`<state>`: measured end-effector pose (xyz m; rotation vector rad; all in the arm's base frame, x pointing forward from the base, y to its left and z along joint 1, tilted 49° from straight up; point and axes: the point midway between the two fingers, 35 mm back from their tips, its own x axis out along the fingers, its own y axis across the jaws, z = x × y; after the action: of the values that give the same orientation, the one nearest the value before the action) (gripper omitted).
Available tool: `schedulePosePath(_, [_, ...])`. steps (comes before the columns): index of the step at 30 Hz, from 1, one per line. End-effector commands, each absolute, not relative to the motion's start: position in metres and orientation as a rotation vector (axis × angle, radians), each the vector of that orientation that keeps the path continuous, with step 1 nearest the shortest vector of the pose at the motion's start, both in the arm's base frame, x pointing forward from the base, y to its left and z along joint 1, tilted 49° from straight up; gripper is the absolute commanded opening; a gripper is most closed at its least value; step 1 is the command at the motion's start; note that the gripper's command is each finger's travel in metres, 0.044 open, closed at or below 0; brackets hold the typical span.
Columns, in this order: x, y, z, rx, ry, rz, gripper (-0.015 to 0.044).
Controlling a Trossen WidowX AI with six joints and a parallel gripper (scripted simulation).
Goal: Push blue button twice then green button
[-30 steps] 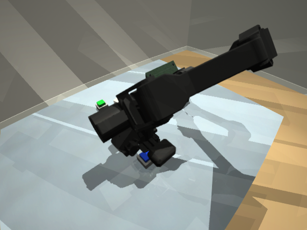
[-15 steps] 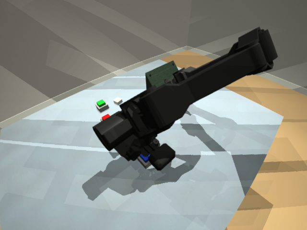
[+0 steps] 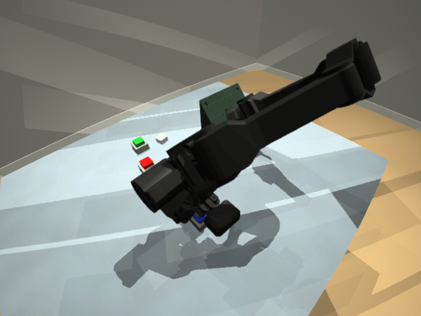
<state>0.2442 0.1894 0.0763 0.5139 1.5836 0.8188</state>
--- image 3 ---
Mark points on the green square button in grey housing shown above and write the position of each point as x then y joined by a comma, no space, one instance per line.
139,145

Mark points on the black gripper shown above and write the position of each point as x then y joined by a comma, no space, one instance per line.
219,218

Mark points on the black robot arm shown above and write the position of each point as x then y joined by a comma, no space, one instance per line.
221,152

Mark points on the white rectangular block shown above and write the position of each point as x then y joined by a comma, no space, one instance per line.
162,138

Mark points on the red button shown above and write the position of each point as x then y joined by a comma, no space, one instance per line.
146,164

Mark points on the blue button in grey housing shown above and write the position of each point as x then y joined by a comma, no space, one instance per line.
198,222

